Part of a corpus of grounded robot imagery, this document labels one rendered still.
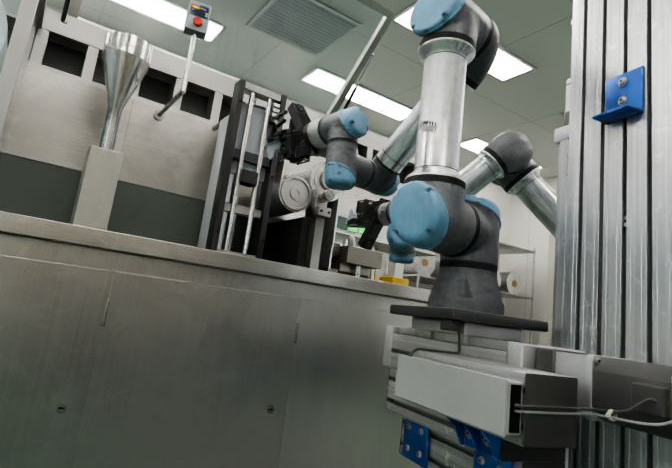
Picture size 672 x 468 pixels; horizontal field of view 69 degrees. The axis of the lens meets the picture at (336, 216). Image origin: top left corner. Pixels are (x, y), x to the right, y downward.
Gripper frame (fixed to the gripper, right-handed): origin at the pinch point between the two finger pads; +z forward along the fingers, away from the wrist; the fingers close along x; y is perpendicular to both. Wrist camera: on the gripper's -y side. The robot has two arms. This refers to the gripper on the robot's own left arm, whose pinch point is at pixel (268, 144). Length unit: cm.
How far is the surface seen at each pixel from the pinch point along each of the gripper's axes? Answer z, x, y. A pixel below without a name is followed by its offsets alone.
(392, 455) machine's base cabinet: -9, 41, 92
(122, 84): 34.7, -28.1, -20.9
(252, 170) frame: 12.2, 3.5, 4.7
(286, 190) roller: 18.7, 22.6, 7.3
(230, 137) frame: 10.5, -5.8, -3.4
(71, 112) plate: 63, -33, -19
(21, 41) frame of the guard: 12, -60, -14
